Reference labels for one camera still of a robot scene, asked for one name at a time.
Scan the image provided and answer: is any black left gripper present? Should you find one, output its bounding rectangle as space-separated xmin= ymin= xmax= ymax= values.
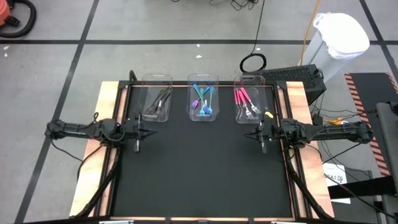
xmin=132 ymin=112 xmax=158 ymax=152

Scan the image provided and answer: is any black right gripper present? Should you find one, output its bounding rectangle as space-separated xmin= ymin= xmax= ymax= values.
xmin=244 ymin=119 xmax=275 ymax=154

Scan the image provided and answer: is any clear plastic bin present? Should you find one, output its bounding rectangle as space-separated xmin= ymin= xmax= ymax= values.
xmin=233 ymin=74 xmax=271 ymax=124
xmin=186 ymin=73 xmax=220 ymax=122
xmin=138 ymin=73 xmax=174 ymax=123

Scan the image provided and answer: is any iridescent rainbow fork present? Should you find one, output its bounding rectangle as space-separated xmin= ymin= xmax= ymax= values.
xmin=198 ymin=88 xmax=206 ymax=116
xmin=190 ymin=83 xmax=210 ymax=110
xmin=206 ymin=86 xmax=215 ymax=114

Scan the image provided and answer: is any black table mat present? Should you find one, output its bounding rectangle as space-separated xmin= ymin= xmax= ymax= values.
xmin=111 ymin=84 xmax=294 ymax=218

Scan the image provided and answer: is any black computer case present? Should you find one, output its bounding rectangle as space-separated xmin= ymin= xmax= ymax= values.
xmin=259 ymin=64 xmax=327 ymax=106

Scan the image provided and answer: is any white paper sheet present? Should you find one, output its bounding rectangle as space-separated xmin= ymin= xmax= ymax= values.
xmin=322 ymin=162 xmax=351 ymax=205

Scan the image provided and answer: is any grey trash can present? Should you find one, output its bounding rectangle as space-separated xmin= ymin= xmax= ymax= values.
xmin=302 ymin=30 xmax=354 ymax=84

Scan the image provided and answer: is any black metal beam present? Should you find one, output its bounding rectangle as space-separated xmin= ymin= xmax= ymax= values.
xmin=326 ymin=175 xmax=398 ymax=200

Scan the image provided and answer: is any black hazard-striped floor mat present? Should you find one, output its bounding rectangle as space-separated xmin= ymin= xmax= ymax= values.
xmin=344 ymin=72 xmax=398 ymax=177

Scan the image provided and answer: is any orange shop vacuum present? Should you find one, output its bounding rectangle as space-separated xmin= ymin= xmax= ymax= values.
xmin=0 ymin=0 xmax=12 ymax=27

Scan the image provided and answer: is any black metal table frame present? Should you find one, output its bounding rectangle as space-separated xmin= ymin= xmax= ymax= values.
xmin=70 ymin=70 xmax=336 ymax=224

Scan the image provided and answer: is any black braided cable sleeve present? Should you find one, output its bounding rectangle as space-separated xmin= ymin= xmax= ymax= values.
xmin=74 ymin=146 xmax=121 ymax=218
xmin=284 ymin=146 xmax=333 ymax=220

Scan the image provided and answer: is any black coiled hanging cable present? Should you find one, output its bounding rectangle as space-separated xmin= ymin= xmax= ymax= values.
xmin=239 ymin=0 xmax=268 ymax=74

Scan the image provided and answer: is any yellow hanging cable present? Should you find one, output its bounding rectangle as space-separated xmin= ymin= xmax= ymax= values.
xmin=299 ymin=0 xmax=322 ymax=67

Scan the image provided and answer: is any black vacuum hose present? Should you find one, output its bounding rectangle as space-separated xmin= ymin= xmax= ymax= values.
xmin=0 ymin=0 xmax=37 ymax=39

